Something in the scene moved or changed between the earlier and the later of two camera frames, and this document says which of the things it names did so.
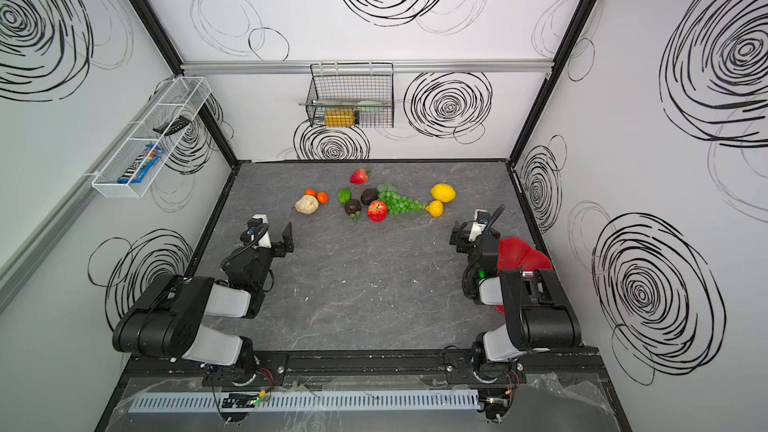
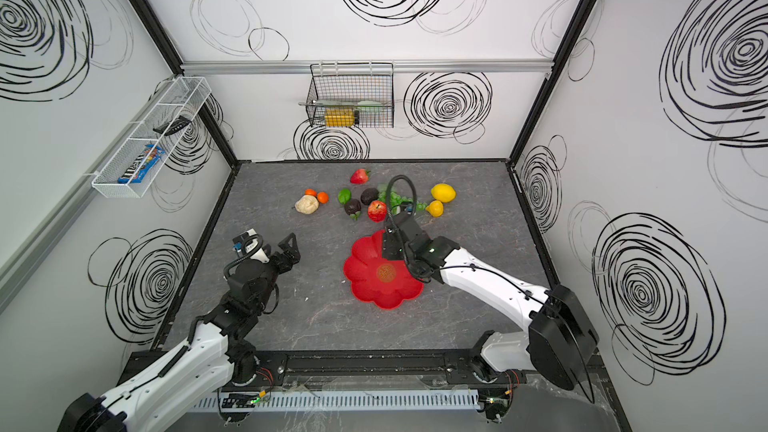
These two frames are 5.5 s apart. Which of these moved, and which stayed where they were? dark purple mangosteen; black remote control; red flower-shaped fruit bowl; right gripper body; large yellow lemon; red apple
Moved: red flower-shaped fruit bowl; right gripper body
Stayed: black remote control; red apple; large yellow lemon; dark purple mangosteen
